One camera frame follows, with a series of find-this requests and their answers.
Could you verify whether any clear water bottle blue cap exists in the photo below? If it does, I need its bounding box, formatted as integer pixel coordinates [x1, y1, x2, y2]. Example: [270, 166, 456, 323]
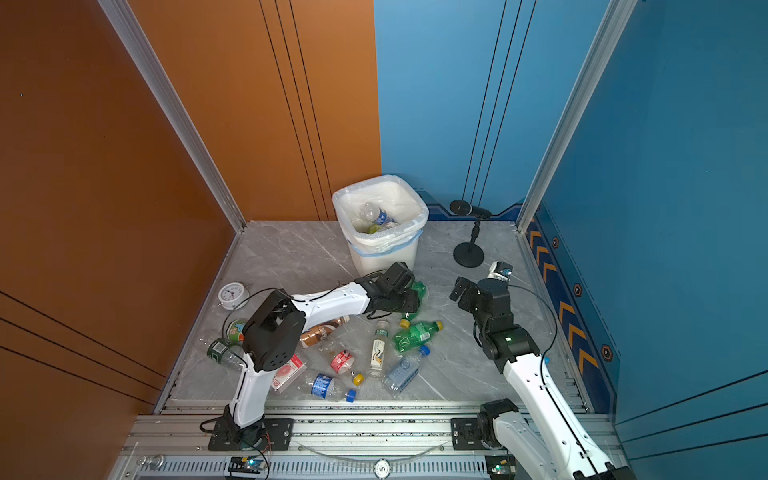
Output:
[382, 345, 431, 395]

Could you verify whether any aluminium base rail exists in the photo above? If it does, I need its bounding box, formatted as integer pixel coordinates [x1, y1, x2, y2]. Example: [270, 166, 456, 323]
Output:
[107, 398, 625, 480]

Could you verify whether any green sprite bottle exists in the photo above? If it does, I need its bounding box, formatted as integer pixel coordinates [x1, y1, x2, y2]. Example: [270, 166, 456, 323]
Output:
[399, 281, 428, 329]
[392, 321, 444, 353]

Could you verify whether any clear bottle blue pepsi label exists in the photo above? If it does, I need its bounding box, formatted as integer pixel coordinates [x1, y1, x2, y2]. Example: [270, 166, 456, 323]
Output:
[360, 202, 397, 231]

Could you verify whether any crushed bottle red label yellow cap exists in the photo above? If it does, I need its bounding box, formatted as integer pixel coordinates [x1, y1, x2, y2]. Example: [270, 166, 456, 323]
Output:
[330, 348, 365, 387]

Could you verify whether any white ribbed trash bin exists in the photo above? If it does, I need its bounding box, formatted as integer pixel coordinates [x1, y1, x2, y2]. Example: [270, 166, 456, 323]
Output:
[331, 174, 430, 278]

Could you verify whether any crushed bottle blue label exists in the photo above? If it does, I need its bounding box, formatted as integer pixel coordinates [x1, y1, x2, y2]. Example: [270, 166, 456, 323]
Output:
[302, 373, 357, 403]

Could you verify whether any white green label tea bottle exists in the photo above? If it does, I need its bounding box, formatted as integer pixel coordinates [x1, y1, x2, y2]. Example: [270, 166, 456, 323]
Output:
[366, 319, 390, 377]

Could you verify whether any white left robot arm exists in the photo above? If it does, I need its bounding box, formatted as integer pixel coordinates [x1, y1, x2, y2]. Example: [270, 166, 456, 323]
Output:
[216, 262, 420, 448]

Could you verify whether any aluminium frame post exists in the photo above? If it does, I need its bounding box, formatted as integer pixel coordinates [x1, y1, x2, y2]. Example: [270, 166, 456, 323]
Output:
[516, 0, 638, 234]
[98, 0, 246, 234]

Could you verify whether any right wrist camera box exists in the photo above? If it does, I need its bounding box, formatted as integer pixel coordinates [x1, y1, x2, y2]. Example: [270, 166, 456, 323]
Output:
[488, 261, 513, 282]

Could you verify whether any black microphone desk stand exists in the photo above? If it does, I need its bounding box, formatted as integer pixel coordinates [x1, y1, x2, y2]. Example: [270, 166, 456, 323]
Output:
[450, 200, 492, 268]

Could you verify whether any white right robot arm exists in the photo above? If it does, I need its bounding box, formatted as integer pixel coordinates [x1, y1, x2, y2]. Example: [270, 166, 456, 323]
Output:
[450, 277, 635, 479]

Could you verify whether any pink white label bottle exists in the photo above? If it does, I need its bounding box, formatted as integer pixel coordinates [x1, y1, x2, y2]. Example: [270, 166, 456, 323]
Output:
[271, 354, 307, 394]

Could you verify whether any brown coffee drink bottle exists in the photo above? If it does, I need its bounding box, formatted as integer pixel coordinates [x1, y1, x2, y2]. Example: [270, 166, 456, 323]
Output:
[299, 316, 350, 349]

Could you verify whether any aluminium frame post left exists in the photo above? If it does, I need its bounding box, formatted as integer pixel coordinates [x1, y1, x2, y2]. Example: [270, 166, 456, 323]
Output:
[98, 0, 246, 234]

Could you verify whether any aluminium frame post right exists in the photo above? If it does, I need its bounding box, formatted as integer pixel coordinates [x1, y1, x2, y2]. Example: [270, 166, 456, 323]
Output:
[516, 0, 638, 234]

